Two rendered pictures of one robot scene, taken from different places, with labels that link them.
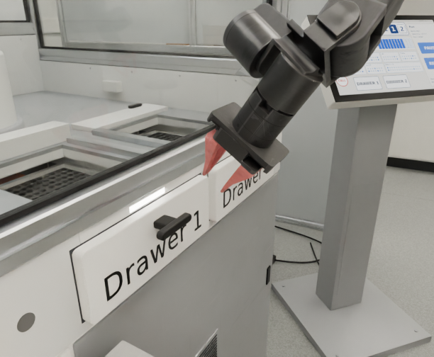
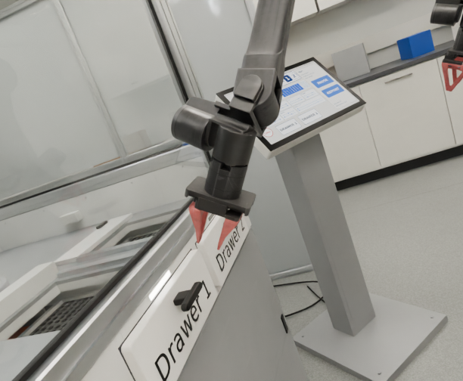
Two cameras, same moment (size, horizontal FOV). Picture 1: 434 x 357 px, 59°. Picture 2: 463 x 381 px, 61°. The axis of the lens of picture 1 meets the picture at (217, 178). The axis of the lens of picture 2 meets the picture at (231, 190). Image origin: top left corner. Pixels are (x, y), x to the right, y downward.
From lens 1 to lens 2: 0.14 m
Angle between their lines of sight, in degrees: 13
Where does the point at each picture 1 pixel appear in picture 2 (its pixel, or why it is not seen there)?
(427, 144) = (362, 158)
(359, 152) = (309, 184)
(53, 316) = not seen: outside the picture
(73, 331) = not seen: outside the picture
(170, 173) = (168, 256)
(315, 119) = (260, 175)
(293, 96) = (242, 151)
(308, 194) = (284, 243)
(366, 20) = (267, 82)
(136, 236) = (165, 317)
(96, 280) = (148, 366)
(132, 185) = (144, 276)
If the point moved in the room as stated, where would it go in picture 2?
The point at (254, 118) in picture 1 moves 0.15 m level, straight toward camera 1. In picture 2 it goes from (220, 179) to (238, 201)
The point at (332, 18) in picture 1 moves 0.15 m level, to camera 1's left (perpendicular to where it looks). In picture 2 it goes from (244, 89) to (143, 128)
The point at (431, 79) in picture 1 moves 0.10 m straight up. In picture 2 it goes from (334, 104) to (327, 78)
